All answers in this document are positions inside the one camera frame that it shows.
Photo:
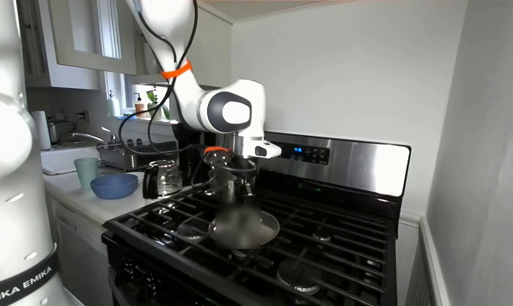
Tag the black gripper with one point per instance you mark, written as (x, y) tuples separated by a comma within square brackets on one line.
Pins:
[(242, 173)]

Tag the steel pot lid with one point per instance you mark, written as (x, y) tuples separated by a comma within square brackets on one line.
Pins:
[(245, 232)]

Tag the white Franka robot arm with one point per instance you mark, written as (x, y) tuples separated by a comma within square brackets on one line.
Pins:
[(228, 112)]

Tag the steel pot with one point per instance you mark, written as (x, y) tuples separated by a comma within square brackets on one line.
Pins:
[(225, 185)]

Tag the black steel gas stove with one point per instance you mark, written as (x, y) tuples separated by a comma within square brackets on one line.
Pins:
[(352, 164)]

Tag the round black burner cap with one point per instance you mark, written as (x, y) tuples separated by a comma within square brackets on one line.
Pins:
[(191, 231), (322, 236), (300, 276)]

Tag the glass coffee carafe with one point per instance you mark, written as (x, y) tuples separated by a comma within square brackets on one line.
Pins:
[(164, 180)]

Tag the steel countertop appliance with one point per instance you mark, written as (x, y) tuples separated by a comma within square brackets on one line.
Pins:
[(123, 156)]

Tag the blue bowl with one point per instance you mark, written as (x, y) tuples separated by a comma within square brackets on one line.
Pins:
[(115, 186)]

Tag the green potted plant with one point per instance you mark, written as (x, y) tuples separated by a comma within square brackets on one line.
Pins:
[(154, 103)]

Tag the orange soap bottle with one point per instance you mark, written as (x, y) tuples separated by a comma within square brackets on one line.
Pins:
[(138, 106)]

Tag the pale green cup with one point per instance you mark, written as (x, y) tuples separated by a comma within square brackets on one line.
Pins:
[(87, 173)]

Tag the white plastic bottle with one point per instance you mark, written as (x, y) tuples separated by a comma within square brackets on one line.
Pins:
[(113, 105)]

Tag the white dishwasher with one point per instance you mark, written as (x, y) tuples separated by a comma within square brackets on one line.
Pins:
[(81, 256)]

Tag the chrome kitchen faucet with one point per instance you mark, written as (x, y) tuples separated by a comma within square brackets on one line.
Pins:
[(87, 137)]

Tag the white paper towel roll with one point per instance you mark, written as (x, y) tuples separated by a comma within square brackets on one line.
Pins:
[(42, 130)]

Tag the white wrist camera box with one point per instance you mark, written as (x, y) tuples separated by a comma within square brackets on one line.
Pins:
[(267, 151)]

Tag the white wall cabinet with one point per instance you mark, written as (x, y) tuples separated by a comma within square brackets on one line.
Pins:
[(76, 44)]

